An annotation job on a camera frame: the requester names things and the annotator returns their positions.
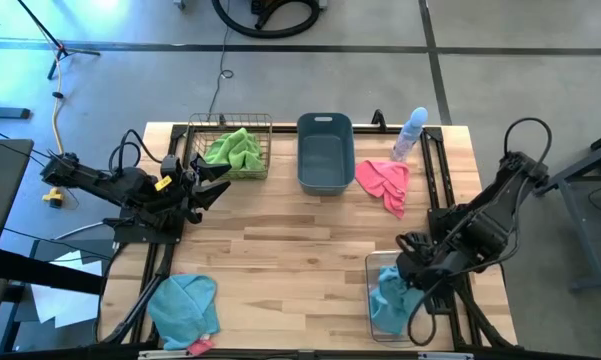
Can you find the yellow clamp tool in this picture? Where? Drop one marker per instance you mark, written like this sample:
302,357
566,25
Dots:
52,197

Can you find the grey-blue plastic bin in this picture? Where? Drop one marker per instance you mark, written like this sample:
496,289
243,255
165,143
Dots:
325,160

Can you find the clear plastic bin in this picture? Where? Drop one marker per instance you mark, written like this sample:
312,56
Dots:
380,337

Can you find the light blue spray bottle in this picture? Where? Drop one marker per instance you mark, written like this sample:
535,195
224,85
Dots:
410,132

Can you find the white paper sheets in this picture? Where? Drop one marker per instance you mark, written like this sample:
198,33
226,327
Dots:
65,300

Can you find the black aluminium table frame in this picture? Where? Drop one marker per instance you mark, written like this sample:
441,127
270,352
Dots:
430,165

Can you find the black frame bracket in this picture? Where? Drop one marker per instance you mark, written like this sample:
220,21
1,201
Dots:
378,119
223,120

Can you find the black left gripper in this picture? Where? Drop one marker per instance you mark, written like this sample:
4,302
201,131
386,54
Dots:
186,192

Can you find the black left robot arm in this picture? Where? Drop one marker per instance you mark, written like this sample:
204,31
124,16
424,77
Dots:
125,185

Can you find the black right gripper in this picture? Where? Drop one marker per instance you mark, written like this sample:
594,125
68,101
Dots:
430,272

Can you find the large pink microfiber towel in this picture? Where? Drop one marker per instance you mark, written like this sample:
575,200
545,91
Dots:
385,182

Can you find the small pink microfiber towel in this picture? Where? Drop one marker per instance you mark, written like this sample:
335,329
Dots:
200,346

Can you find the black tripod stand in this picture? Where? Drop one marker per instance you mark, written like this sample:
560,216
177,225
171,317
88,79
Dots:
55,42

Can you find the black stand foot bar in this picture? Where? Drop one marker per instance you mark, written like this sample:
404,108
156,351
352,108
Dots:
5,113

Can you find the grey desk frame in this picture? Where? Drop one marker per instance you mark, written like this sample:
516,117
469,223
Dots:
587,235

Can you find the dark grey desk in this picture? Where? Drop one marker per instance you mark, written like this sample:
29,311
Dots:
2,190

